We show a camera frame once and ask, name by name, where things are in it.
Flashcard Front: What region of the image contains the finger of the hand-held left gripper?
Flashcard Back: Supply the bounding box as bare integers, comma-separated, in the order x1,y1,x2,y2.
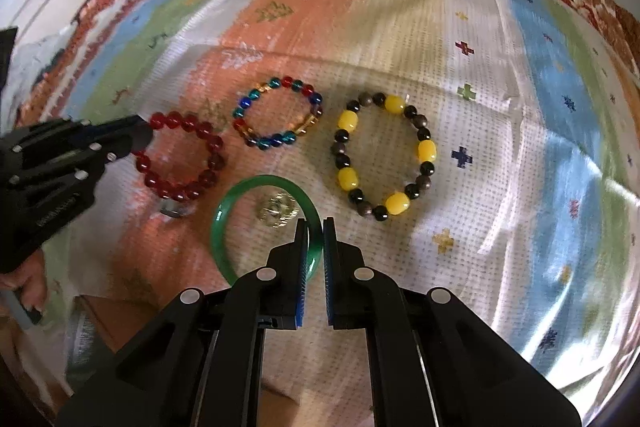
0,115,154,168
0,134,152,208

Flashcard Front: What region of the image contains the silver ring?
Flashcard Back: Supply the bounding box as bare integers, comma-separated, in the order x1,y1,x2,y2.
159,201,190,220

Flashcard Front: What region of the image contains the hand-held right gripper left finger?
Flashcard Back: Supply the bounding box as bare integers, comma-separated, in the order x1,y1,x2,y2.
55,219,309,427

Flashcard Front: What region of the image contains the dark object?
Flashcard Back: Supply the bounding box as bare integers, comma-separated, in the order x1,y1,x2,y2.
0,26,19,88

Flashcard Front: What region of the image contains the colourful patchwork blanket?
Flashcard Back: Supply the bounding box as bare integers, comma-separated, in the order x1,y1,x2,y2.
0,0,640,427

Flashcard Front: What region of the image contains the person's left hand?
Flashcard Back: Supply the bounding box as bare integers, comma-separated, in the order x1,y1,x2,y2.
0,258,49,325

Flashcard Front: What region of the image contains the gold ring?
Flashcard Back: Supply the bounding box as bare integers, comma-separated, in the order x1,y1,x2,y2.
256,195,296,229

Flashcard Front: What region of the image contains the red bead bracelet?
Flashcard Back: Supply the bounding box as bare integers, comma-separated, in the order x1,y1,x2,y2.
134,110,226,202

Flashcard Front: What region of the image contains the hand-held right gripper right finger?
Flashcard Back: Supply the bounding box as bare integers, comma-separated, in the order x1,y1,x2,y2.
323,217,584,427

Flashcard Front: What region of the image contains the multicoloured glass bead bracelet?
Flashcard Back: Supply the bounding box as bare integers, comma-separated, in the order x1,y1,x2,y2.
231,76,324,152

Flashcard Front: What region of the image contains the yellow and dark bead bracelet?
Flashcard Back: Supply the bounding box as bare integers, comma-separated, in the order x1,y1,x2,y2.
330,92,439,223

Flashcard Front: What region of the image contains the green bangle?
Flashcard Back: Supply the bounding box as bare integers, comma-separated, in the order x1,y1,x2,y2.
210,174,324,289

